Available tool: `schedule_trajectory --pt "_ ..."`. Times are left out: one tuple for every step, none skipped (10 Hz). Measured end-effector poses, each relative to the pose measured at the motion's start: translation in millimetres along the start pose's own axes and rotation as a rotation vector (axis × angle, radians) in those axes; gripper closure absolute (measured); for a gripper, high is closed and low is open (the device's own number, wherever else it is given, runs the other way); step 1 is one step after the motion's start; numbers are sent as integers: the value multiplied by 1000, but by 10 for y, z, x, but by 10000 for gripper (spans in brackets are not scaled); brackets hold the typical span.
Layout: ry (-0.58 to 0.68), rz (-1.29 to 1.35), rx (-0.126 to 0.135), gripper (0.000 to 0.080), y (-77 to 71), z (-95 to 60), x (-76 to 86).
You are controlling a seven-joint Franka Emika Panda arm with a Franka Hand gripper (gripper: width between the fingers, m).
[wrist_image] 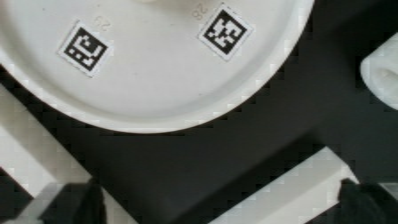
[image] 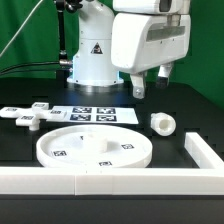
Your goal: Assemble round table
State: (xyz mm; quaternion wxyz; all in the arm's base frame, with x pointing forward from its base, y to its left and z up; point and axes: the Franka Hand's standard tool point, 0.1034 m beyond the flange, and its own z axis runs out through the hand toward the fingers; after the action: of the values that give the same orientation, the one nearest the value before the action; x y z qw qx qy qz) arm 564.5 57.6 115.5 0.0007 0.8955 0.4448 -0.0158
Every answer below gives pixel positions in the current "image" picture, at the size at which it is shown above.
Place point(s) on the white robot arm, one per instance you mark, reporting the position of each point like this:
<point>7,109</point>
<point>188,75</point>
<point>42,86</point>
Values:
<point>92,69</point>

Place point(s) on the white L-shaped border fence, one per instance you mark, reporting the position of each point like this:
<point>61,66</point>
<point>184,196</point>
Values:
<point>206,179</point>

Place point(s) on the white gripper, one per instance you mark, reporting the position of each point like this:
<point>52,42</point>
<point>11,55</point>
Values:
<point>141,42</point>

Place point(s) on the white cross-shaped table base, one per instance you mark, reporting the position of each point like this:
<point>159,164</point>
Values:
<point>31,117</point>

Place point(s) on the white marker sheet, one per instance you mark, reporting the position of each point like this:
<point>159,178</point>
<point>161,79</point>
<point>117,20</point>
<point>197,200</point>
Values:
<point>84,114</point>

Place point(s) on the grey diagonal rod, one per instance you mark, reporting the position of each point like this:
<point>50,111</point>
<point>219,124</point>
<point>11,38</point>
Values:
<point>34,9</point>

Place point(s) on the white round table top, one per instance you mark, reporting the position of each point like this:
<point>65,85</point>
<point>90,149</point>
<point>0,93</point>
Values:
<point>94,146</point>

